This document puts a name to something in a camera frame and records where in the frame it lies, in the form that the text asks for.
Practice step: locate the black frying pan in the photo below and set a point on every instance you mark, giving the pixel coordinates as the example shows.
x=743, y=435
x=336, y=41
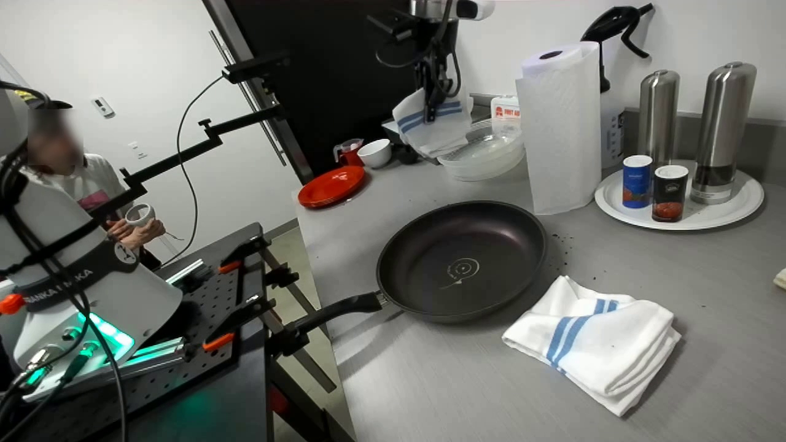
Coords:
x=447, y=265

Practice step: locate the black perforated robot table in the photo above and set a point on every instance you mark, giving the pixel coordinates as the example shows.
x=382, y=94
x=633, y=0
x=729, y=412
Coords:
x=210, y=389

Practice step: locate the right steel grinder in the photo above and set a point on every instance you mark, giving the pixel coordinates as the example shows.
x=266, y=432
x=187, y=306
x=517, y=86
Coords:
x=726, y=109

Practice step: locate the left steel grinder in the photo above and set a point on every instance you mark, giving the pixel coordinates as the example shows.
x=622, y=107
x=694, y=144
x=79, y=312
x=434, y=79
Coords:
x=660, y=114

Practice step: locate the red plate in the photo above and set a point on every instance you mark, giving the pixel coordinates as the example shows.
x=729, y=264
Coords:
x=332, y=187

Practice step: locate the seated person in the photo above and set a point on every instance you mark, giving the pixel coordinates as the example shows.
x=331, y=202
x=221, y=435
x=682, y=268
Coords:
x=58, y=161

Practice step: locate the red spice jar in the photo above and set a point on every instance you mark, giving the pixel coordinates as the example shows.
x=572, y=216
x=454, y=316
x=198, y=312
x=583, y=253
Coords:
x=670, y=192

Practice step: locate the white round tray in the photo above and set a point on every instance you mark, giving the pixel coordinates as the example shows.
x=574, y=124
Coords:
x=745, y=197

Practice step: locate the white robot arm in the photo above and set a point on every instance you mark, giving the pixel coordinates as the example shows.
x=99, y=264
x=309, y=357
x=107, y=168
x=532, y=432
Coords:
x=89, y=302

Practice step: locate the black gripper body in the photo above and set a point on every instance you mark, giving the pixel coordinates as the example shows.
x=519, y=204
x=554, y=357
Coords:
x=432, y=36

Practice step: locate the blue spice jar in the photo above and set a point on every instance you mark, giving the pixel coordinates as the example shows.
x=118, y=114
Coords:
x=638, y=181

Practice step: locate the steel grinder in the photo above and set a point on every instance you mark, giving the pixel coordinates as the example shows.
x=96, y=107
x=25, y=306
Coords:
x=660, y=114
x=726, y=109

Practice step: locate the white blue-striped towel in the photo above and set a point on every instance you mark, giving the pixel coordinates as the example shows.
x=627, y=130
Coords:
x=607, y=344
x=435, y=135

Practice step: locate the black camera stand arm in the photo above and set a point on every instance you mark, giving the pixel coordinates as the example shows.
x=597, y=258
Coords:
x=260, y=67

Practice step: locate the black monitor panel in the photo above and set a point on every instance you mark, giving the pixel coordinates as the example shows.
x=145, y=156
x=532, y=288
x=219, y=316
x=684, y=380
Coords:
x=350, y=64

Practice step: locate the small white bowl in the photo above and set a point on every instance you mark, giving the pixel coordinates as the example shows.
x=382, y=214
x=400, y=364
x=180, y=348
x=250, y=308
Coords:
x=374, y=152

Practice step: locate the clear plastic bowl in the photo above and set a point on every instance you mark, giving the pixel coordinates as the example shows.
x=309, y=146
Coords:
x=488, y=152

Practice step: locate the white paper towel roll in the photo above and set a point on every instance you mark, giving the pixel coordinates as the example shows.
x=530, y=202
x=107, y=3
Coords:
x=558, y=96

